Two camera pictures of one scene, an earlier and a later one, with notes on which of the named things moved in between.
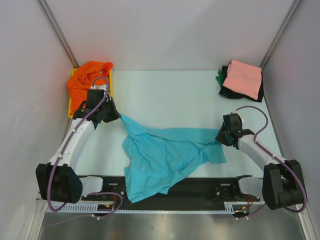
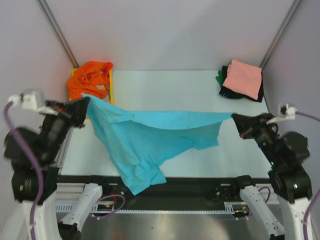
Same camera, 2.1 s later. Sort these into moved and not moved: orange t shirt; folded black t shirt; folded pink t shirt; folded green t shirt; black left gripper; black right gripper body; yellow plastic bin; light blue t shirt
Moved: light blue t shirt; black left gripper; black right gripper body
Not moved: folded pink t shirt; folded black t shirt; yellow plastic bin; folded green t shirt; orange t shirt
